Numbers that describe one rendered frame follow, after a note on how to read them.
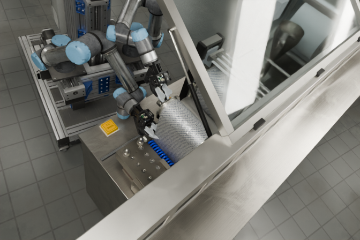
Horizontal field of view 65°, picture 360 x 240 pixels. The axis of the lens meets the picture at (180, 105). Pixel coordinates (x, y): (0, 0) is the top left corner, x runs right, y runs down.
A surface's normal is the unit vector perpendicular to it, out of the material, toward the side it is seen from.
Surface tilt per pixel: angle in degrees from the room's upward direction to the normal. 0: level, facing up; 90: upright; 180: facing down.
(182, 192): 0
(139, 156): 0
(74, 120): 0
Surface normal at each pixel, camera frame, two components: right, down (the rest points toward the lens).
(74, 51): -0.41, 0.60
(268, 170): 0.22, -0.60
